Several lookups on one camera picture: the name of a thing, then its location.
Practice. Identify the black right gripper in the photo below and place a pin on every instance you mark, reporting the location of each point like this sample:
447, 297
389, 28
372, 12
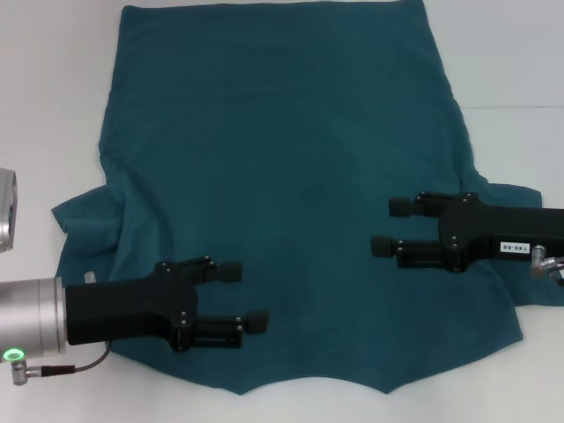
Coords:
506, 231

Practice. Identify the teal blue t-shirt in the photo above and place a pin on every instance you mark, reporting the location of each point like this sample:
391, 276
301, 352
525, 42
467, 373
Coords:
282, 154

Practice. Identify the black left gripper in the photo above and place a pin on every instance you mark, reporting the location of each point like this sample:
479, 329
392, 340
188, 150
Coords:
132, 308

